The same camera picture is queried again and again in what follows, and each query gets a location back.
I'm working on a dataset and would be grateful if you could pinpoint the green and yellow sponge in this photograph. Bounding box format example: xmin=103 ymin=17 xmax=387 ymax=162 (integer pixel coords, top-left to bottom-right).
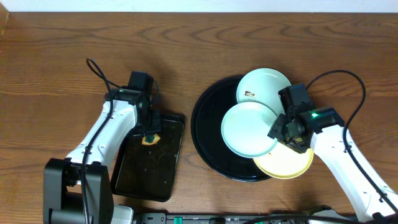
xmin=142 ymin=134 xmax=160 ymax=146

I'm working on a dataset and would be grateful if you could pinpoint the light green plate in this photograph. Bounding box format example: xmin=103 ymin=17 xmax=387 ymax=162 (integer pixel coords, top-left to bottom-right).
xmin=221 ymin=101 xmax=277 ymax=158

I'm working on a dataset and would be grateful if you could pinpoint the black rectangular tray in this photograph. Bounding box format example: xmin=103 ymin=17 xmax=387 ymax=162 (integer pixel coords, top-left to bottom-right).
xmin=111 ymin=115 xmax=185 ymax=202

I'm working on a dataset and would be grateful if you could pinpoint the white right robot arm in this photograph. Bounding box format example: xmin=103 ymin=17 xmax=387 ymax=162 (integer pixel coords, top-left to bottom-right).
xmin=268 ymin=107 xmax=397 ymax=222

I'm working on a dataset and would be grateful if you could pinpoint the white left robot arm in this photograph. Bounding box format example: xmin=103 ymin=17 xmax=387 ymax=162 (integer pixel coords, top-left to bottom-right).
xmin=43 ymin=88 xmax=158 ymax=223

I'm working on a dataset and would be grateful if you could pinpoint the black round tray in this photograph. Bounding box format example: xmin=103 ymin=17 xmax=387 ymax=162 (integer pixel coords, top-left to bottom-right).
xmin=190 ymin=76 xmax=271 ymax=182

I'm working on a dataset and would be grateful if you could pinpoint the yellow plate with stain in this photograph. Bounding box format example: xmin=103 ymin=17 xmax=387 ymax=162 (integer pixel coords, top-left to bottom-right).
xmin=253 ymin=143 xmax=314 ymax=179

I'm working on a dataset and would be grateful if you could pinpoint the green plate with stain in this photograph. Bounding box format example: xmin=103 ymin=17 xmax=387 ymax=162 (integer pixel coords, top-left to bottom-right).
xmin=236 ymin=68 xmax=291 ymax=116

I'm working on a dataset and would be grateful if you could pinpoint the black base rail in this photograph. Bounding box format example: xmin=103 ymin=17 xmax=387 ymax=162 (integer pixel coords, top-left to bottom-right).
xmin=136 ymin=212 xmax=312 ymax=224

